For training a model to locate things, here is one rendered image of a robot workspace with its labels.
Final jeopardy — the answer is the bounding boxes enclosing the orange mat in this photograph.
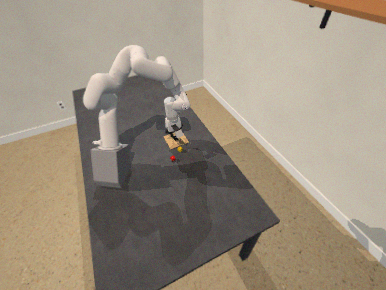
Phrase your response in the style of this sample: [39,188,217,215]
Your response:
[163,134,189,149]

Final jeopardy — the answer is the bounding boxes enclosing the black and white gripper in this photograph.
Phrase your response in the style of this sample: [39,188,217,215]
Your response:
[165,116,183,139]

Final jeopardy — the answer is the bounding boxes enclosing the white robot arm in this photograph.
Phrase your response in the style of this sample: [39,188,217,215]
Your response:
[83,45,190,150]

